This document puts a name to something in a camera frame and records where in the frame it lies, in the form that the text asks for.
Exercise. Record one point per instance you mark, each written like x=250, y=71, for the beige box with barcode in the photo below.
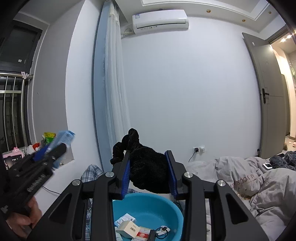
x=129, y=229

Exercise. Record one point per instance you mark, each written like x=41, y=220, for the blue curtain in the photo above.
x=99, y=92

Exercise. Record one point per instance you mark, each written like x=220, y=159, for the white smartphone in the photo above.
x=267, y=165

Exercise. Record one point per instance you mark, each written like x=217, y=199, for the green snack bag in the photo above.
x=49, y=136

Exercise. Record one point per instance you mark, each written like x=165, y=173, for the white box with blue print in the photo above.
x=126, y=217

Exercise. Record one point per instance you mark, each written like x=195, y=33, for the small black item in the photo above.
x=152, y=235

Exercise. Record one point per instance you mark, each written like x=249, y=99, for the blue plastic basin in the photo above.
x=148, y=204

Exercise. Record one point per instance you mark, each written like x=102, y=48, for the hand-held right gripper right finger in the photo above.
x=171, y=180

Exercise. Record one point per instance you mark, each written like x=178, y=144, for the blue plaid shirt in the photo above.
x=91, y=172

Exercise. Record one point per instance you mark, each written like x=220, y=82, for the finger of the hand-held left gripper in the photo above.
x=40, y=154
x=57, y=150

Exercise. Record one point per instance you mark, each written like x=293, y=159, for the dark window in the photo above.
x=18, y=46

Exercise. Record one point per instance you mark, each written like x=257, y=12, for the small teal and white box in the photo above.
x=118, y=237

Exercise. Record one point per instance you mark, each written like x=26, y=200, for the metal window guard rail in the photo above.
x=11, y=74

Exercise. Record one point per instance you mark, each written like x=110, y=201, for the red and white toy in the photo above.
x=36, y=146

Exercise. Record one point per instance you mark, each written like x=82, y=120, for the grey pillow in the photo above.
x=201, y=169

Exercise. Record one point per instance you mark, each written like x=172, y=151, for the grey duvet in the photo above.
x=266, y=185

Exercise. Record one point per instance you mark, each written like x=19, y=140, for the white sheer curtain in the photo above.
x=115, y=92

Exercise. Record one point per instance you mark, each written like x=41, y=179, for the pink-cased tablet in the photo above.
x=12, y=160

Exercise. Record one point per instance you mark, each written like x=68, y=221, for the blue patterned packet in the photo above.
x=66, y=138

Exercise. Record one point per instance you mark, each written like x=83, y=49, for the red and white cigarette pack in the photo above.
x=143, y=233

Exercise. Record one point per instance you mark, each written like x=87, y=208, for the black plush cloth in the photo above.
x=148, y=166

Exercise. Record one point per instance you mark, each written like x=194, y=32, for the white air conditioner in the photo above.
x=159, y=19

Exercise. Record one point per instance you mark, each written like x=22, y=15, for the person's left hand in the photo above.
x=23, y=220

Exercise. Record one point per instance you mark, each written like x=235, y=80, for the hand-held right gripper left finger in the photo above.
x=126, y=180

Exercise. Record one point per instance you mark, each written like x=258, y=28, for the white wall socket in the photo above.
x=200, y=149

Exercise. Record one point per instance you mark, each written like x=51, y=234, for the dark striped cloth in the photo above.
x=282, y=160

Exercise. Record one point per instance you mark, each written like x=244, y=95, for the grey door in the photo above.
x=268, y=81

